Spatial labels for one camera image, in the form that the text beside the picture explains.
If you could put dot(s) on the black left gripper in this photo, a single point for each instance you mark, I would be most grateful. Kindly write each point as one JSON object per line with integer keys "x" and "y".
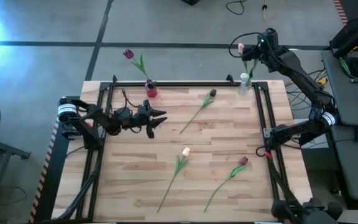
{"x": 141, "y": 116}

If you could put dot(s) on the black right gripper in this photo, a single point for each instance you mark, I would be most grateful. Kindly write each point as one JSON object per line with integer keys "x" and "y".
{"x": 267, "y": 40}

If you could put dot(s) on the pink artificial tulip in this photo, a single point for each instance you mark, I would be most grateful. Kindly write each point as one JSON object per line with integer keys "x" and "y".
{"x": 240, "y": 47}

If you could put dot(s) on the black artificial tulip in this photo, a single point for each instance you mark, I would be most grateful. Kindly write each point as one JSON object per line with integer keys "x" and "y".
{"x": 207, "y": 102}

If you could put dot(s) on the cream peach artificial tulip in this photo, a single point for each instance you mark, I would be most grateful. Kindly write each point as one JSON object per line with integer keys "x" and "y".
{"x": 180, "y": 163}

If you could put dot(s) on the dark red artificial tulip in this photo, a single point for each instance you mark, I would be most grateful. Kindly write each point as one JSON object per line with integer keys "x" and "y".
{"x": 128, "y": 54}

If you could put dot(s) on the purple artificial tulip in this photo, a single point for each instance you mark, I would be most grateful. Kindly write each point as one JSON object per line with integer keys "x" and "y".
{"x": 237, "y": 170}

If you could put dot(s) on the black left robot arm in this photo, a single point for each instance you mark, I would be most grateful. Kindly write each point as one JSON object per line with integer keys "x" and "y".
{"x": 98, "y": 119}

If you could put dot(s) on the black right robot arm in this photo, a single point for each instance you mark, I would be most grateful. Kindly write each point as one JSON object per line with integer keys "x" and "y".
{"x": 297, "y": 73}

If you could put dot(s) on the red ribbed glass vase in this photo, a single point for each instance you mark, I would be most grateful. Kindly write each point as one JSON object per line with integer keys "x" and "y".
{"x": 151, "y": 92}

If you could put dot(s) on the clear ribbed glass vase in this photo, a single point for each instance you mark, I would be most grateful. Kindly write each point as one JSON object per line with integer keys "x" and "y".
{"x": 244, "y": 88}

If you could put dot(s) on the wooden work table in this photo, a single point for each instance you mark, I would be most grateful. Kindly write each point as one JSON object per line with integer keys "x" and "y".
{"x": 197, "y": 83}

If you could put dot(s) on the black equipment pile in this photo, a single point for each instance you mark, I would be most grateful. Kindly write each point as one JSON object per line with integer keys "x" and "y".
{"x": 350, "y": 34}

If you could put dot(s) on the grey table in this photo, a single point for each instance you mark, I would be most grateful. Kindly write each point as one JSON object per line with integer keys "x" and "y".
{"x": 346, "y": 99}

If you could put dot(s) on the black hazard striped mat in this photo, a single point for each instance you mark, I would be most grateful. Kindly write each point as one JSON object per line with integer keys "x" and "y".
{"x": 57, "y": 174}

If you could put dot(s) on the grey metal stand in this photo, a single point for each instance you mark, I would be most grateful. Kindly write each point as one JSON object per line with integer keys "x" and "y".
{"x": 2, "y": 148}

